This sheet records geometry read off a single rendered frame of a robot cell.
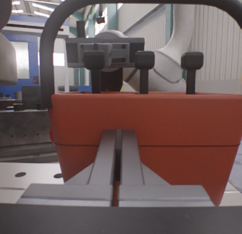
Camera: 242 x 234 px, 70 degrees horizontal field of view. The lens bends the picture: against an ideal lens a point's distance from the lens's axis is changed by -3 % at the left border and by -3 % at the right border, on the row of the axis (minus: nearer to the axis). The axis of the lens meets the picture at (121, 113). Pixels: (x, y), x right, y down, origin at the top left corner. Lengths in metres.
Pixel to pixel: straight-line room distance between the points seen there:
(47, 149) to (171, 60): 1.11
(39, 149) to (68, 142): 1.21
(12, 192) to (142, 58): 0.23
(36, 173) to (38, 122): 0.95
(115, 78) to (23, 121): 0.95
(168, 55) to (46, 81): 0.37
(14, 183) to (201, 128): 0.25
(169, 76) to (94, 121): 0.35
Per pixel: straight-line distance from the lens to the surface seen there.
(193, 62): 0.22
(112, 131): 0.15
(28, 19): 5.63
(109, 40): 0.31
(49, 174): 0.30
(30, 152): 1.39
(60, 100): 0.16
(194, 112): 0.17
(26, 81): 5.51
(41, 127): 1.26
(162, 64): 0.48
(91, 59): 0.19
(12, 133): 1.28
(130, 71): 0.47
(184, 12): 0.55
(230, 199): 0.26
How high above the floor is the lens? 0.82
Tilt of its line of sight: 8 degrees down
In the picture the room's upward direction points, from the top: straight up
